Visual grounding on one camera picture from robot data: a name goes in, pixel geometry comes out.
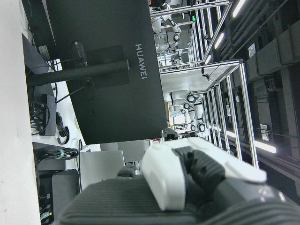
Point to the ceiling strip light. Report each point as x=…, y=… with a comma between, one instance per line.
x=264, y=145
x=219, y=40
x=208, y=59
x=238, y=8

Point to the aluminium frame cell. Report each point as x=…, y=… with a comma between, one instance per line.
x=187, y=7
x=245, y=93

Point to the white computer case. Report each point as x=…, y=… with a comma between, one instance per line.
x=100, y=166

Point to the black power adapter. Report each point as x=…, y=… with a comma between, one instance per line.
x=78, y=52

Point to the black Huawei monitor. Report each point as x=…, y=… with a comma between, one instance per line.
x=112, y=28

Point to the white humanoid robot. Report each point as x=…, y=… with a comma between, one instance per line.
x=156, y=25
x=179, y=95

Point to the black docking box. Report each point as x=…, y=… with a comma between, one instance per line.
x=50, y=113

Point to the black computer monitor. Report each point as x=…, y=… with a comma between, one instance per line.
x=38, y=14

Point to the dark grey computer case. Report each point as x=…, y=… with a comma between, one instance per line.
x=65, y=187

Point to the black monitor stand pole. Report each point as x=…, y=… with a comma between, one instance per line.
x=70, y=71

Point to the green exit sign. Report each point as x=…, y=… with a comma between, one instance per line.
x=193, y=17

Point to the black network device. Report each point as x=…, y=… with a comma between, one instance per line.
x=44, y=194

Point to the small black frame camera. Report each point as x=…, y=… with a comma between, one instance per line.
x=206, y=75

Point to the right robot hand white grey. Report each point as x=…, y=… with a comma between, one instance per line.
x=117, y=201

